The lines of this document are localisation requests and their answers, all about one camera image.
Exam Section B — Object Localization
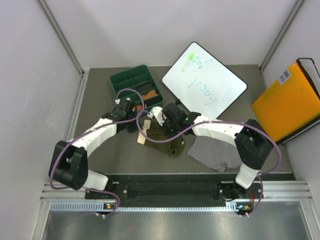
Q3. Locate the black rolled cloth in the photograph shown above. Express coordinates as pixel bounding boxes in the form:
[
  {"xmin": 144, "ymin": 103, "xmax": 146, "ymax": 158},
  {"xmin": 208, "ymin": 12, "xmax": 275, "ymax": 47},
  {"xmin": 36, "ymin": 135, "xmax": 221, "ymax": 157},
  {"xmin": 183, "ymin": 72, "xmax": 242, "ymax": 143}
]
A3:
[{"xmin": 144, "ymin": 96, "xmax": 163, "ymax": 108}]

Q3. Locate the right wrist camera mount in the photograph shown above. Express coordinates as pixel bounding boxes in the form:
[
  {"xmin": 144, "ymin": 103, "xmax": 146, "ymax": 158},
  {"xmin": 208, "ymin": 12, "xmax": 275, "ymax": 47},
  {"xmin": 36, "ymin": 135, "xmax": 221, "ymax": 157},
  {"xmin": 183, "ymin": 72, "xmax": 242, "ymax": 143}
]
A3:
[{"xmin": 147, "ymin": 106, "xmax": 165, "ymax": 126}]

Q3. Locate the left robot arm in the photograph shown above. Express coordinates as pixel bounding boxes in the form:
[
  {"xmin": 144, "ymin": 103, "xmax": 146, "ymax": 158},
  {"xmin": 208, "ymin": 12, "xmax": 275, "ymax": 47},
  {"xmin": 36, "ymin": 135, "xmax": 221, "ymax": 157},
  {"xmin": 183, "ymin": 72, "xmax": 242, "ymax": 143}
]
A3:
[{"xmin": 48, "ymin": 98, "xmax": 137, "ymax": 199}]

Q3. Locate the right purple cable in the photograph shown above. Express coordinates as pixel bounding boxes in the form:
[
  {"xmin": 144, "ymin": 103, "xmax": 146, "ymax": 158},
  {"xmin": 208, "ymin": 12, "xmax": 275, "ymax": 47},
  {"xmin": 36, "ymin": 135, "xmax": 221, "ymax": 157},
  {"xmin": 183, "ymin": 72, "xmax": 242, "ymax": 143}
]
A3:
[{"xmin": 136, "ymin": 110, "xmax": 283, "ymax": 218}]

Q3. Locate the black dotted underwear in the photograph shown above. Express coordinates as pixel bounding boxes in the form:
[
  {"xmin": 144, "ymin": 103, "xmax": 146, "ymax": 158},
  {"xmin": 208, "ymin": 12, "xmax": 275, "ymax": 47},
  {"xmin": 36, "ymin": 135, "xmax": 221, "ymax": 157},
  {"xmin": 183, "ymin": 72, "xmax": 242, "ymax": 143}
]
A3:
[{"xmin": 136, "ymin": 82, "xmax": 155, "ymax": 93}]

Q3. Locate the orange rolled cloth front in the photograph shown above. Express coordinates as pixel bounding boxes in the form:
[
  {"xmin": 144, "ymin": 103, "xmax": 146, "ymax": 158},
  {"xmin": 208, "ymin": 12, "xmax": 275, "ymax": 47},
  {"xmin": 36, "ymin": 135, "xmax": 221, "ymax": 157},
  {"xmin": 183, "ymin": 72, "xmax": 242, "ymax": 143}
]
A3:
[{"xmin": 134, "ymin": 105, "xmax": 143, "ymax": 112}]

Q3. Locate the orange rolled cloth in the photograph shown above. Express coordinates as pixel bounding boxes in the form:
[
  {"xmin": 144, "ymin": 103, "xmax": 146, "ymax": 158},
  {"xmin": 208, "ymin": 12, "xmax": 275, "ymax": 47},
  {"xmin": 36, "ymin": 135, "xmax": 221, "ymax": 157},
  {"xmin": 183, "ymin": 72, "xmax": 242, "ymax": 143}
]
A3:
[
  {"xmin": 142, "ymin": 89, "xmax": 158, "ymax": 101},
  {"xmin": 134, "ymin": 105, "xmax": 143, "ymax": 112}
]

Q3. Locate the orange rolled cloth back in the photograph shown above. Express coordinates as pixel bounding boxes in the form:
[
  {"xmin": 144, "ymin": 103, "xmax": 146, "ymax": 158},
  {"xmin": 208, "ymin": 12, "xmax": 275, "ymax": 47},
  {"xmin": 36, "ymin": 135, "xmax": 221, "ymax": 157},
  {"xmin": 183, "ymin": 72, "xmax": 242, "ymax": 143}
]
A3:
[{"xmin": 142, "ymin": 89, "xmax": 158, "ymax": 101}]

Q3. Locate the orange clipboard folder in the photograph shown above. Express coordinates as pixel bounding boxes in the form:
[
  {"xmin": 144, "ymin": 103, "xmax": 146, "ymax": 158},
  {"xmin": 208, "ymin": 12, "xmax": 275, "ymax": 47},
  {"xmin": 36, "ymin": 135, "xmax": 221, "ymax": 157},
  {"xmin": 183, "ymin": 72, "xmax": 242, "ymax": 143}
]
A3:
[{"xmin": 251, "ymin": 58, "xmax": 320, "ymax": 145}]

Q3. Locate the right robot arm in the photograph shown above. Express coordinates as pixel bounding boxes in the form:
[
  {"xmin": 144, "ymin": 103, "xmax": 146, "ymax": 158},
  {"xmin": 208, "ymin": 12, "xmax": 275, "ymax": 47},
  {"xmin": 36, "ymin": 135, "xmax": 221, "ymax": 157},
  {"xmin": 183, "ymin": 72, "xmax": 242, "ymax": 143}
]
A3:
[{"xmin": 151, "ymin": 103, "xmax": 273, "ymax": 198}]

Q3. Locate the olive green underwear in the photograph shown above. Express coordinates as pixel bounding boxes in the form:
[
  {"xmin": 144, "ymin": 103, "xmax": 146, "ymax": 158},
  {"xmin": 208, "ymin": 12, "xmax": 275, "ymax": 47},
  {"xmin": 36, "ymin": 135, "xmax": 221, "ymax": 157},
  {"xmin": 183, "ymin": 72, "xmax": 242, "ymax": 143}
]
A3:
[{"xmin": 137, "ymin": 119, "xmax": 185, "ymax": 157}]

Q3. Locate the green marker pen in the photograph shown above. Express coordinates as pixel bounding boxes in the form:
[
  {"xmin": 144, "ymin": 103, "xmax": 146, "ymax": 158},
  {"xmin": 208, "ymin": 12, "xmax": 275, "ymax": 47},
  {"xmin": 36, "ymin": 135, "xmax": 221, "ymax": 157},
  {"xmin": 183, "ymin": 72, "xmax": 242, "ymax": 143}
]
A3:
[{"xmin": 182, "ymin": 52, "xmax": 195, "ymax": 72}]

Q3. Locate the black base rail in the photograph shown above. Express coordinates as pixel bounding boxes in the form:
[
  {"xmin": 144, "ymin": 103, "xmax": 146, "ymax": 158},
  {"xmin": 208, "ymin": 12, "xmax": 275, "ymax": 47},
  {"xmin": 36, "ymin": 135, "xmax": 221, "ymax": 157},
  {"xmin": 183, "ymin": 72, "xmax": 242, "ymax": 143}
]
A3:
[{"xmin": 84, "ymin": 172, "xmax": 296, "ymax": 208}]

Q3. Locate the grey striped underwear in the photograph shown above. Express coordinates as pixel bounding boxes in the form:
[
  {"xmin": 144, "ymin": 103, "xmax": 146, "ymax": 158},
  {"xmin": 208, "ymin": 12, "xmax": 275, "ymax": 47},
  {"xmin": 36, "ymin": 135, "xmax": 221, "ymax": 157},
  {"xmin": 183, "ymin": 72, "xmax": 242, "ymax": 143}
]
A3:
[{"xmin": 187, "ymin": 136, "xmax": 242, "ymax": 173}]

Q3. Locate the white whiteboard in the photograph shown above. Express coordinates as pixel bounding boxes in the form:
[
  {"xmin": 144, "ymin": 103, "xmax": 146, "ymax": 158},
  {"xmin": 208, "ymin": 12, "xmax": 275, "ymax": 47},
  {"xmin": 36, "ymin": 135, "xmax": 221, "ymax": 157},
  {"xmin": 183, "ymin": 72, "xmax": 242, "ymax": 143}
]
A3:
[{"xmin": 162, "ymin": 42, "xmax": 248, "ymax": 119}]

